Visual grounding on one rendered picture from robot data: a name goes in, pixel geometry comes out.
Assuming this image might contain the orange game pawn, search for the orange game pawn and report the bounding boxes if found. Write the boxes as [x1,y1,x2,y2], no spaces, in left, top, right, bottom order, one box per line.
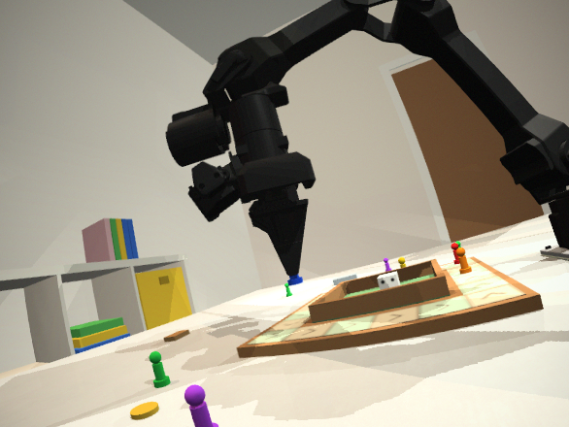
[456,247,472,275]

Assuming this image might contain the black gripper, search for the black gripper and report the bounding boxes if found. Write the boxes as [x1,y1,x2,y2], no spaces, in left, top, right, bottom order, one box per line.
[235,129,316,276]

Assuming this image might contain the red game pawn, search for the red game pawn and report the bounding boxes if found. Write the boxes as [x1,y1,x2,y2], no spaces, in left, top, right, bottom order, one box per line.
[451,243,460,264]

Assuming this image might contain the white die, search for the white die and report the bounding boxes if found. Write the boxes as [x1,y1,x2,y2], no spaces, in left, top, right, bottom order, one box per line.
[378,272,401,290]

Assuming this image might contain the blue pawn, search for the blue pawn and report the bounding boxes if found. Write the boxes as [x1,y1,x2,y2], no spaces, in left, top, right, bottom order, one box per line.
[287,275,304,286]

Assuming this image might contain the yellow flat disc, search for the yellow flat disc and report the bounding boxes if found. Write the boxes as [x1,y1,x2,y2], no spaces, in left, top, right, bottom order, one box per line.
[130,402,159,420]

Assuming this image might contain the brown flat bar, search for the brown flat bar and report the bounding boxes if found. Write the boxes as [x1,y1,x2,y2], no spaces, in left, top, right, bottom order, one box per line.
[164,330,190,343]

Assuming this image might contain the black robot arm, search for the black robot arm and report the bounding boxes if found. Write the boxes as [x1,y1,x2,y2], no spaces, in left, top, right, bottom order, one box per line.
[165,0,569,249]

